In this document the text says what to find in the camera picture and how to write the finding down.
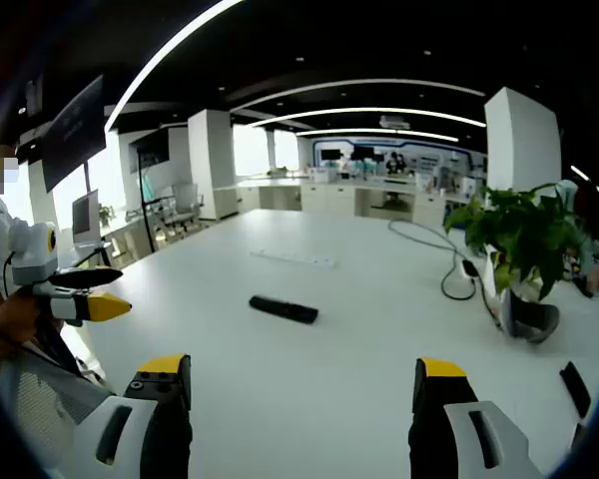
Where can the black plug adapter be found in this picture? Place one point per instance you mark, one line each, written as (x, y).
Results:
(470, 268)

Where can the black remote control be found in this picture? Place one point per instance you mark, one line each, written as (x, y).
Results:
(284, 310)

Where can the grey office chair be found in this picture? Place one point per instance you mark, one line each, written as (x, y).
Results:
(187, 202)

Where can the black flat device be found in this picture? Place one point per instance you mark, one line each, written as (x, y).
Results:
(575, 389)

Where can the person's left hand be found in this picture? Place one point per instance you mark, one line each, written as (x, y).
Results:
(22, 314)

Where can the white cabinet row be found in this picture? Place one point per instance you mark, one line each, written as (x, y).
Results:
(329, 197)

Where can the white mesh chair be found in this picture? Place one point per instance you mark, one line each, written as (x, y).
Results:
(45, 399)

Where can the hanging black screen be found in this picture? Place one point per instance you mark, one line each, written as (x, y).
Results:
(72, 130)

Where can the ceiling light strip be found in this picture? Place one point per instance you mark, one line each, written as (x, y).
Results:
(369, 112)
(379, 132)
(150, 75)

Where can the green potted plant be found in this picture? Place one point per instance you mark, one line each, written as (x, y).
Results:
(519, 234)

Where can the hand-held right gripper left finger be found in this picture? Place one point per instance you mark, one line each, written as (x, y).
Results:
(165, 429)

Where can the computer monitor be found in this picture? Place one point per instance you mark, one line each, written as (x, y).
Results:
(85, 217)

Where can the small potted plant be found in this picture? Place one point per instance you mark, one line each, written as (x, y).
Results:
(106, 214)

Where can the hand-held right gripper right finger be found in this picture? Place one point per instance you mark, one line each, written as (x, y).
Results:
(439, 429)

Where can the ceiling air conditioner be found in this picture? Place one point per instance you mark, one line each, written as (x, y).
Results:
(394, 122)

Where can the white power strip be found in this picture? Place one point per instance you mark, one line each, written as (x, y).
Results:
(294, 258)

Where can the background display shelving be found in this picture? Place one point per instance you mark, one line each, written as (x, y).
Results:
(429, 159)

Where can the black stand pole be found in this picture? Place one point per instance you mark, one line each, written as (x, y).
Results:
(146, 209)

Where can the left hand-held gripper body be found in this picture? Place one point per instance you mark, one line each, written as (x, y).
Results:
(35, 254)

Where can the grey curved object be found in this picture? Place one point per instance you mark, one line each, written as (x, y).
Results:
(531, 322)

